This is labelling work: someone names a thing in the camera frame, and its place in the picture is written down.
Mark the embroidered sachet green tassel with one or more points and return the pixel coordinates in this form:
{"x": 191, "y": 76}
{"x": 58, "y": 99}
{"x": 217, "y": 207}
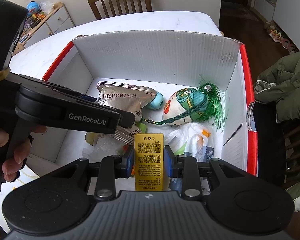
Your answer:
{"x": 201, "y": 104}

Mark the blue globe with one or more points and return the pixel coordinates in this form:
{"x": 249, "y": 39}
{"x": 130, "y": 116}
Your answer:
{"x": 32, "y": 8}

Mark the olive green jacket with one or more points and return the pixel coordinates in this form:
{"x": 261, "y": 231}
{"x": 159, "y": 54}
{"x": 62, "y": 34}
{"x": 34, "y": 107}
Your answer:
{"x": 277, "y": 119}

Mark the green marker pen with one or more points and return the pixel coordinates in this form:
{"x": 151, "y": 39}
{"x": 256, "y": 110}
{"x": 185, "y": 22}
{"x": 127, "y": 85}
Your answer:
{"x": 142, "y": 127}

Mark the brown wooden chair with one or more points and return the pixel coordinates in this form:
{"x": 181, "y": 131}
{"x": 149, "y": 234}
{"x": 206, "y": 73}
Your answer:
{"x": 110, "y": 8}

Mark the turquoise oval pebble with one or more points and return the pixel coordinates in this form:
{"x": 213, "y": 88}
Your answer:
{"x": 157, "y": 102}

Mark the yellow rectangular box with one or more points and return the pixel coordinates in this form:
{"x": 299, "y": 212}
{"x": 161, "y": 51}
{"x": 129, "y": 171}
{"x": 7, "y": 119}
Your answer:
{"x": 149, "y": 161}

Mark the white drawer cabinet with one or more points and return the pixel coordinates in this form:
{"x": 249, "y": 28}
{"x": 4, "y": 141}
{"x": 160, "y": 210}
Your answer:
{"x": 55, "y": 22}

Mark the white plastic packet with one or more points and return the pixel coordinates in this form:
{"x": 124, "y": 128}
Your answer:
{"x": 192, "y": 139}

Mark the person's left hand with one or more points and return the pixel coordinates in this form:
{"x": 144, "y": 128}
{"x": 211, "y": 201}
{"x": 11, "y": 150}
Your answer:
{"x": 11, "y": 167}

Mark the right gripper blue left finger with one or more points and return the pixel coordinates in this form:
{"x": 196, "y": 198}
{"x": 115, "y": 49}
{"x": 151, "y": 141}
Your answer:
{"x": 110, "y": 169}

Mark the silver foil snack bag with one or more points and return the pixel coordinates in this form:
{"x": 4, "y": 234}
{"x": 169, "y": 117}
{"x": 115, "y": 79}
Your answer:
{"x": 129, "y": 98}

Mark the red white cardboard box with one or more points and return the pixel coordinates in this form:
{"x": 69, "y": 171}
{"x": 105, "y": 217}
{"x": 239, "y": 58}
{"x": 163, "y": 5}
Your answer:
{"x": 166, "y": 61}

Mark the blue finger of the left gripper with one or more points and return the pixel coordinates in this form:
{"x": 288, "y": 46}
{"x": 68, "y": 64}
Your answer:
{"x": 109, "y": 118}

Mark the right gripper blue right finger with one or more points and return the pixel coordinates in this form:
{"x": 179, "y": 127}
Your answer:
{"x": 184, "y": 174}

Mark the small clear white bag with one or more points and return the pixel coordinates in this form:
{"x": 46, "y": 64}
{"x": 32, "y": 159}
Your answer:
{"x": 105, "y": 146}

